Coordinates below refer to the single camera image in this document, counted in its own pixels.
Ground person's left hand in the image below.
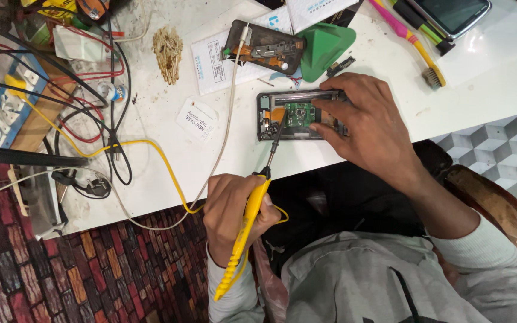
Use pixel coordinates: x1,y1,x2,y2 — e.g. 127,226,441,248
203,174,282,267

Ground person's right hand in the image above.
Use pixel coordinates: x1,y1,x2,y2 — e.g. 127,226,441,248
309,73,425,189

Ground yellow soldering iron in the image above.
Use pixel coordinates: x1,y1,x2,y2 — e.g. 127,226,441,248
214,112,288,302

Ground phone with circuit board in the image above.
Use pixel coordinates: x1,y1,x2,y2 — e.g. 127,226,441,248
257,89,349,142

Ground small black circuit part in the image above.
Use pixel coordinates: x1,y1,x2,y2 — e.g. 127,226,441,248
326,56,356,78

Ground pink plastic bag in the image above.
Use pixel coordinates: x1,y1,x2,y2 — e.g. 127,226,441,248
253,238,289,323

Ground green triangular plastic tool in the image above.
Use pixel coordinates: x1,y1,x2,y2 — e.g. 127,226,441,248
296,22,357,83

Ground white paper label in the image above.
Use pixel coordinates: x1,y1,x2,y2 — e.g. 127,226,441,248
176,98,219,143

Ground pink and yellow brush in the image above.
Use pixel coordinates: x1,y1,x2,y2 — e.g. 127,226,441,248
368,0,447,89

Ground green and black marker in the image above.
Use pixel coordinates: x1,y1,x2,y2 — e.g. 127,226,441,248
391,0,456,57

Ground dark disassembled phone back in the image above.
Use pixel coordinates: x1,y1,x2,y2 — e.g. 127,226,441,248
223,20,307,75

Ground silver phone with dark screen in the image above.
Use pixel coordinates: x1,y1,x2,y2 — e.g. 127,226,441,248
409,0,492,40

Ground white bubble envelope with label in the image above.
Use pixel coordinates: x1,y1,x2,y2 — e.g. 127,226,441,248
191,5,305,96

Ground wooden chair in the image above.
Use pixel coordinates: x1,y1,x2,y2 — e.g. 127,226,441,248
413,140,517,279

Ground person's grey hoodie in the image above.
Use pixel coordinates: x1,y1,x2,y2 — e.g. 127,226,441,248
281,231,517,323

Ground small white and blue tube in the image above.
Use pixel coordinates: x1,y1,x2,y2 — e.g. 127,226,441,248
97,82,127,103

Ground tan brass wool tuft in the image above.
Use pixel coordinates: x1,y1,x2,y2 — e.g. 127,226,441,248
152,25,184,86

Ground wooden board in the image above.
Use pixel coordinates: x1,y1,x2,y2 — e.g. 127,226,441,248
9,58,78,153

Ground black bar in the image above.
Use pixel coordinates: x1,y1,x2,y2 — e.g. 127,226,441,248
0,144,90,168

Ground white adapter box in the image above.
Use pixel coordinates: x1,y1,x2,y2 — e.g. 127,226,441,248
53,25,112,63

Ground blue power strip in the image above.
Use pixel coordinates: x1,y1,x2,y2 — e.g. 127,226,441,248
0,47,50,149

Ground orange and black tool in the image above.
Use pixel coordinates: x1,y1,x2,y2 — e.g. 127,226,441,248
77,0,112,25

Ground yellow packet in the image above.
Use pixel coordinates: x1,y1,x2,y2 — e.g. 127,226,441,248
21,0,80,21

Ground white cable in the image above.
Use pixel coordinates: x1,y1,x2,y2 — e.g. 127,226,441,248
0,22,252,231

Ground yellow soldering iron cable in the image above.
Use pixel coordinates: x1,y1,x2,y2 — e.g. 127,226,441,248
5,74,290,225

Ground black cables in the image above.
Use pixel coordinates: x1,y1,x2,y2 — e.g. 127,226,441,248
0,0,133,187

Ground black plug with cable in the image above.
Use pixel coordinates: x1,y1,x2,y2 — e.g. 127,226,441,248
52,168,112,200

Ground red wires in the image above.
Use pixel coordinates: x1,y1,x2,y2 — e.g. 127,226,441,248
0,18,125,144

